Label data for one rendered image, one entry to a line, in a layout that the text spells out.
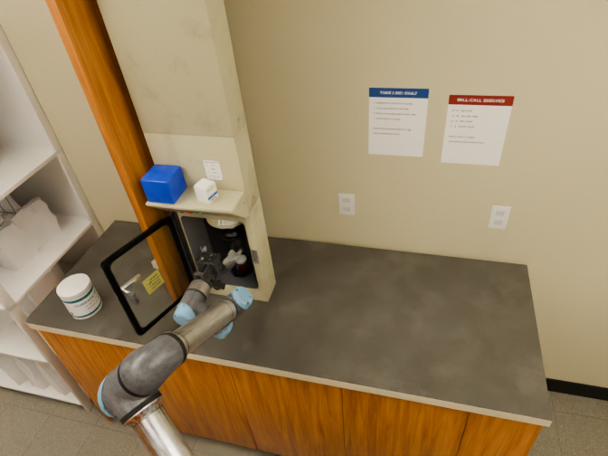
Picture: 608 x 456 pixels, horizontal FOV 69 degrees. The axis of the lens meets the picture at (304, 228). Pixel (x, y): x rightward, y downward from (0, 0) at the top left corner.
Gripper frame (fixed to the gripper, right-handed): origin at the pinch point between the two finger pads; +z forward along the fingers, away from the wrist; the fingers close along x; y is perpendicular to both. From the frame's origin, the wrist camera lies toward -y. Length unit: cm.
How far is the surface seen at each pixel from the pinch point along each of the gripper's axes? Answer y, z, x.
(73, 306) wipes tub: -18, -25, 61
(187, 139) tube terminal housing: 47.2, 2.6, 1.9
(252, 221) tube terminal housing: 14.3, 2.1, -14.0
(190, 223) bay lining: 7.2, 4.7, 14.4
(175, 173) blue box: 37.4, -2.6, 6.8
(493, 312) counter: -30, 10, -103
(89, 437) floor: -119, -43, 94
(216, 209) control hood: 29.1, -9.3, -8.5
